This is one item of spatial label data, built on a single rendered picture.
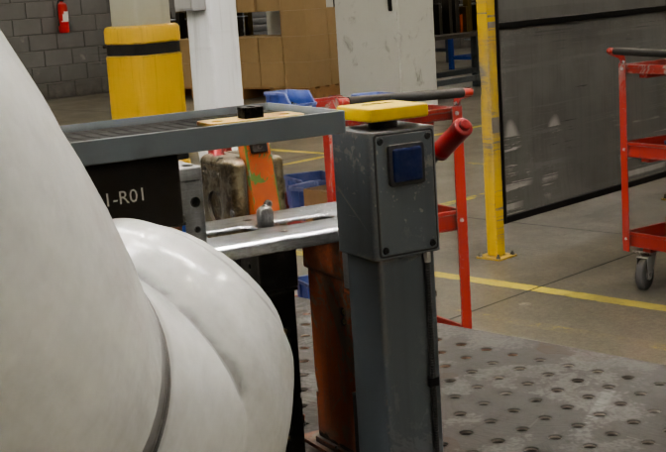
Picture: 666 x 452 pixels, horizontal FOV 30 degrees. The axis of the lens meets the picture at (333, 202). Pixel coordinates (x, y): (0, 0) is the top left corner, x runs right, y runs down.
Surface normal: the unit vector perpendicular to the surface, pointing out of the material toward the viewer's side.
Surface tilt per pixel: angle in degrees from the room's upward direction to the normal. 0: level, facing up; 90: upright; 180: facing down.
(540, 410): 0
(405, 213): 90
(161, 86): 90
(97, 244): 84
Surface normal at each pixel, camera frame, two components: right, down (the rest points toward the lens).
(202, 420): 0.93, -0.07
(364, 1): -0.69, 0.17
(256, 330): 0.81, -0.43
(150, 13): 0.71, 0.07
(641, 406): -0.07, -0.98
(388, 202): 0.49, 0.11
